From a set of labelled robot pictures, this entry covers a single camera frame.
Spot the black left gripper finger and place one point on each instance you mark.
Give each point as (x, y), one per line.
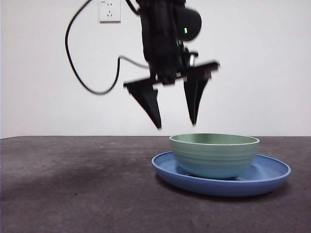
(195, 99)
(148, 102)

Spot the green ribbed bowl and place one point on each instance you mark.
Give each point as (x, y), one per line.
(213, 162)

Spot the blue plate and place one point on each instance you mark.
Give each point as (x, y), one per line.
(218, 188)

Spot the white wall socket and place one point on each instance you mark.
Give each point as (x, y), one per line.
(109, 13)

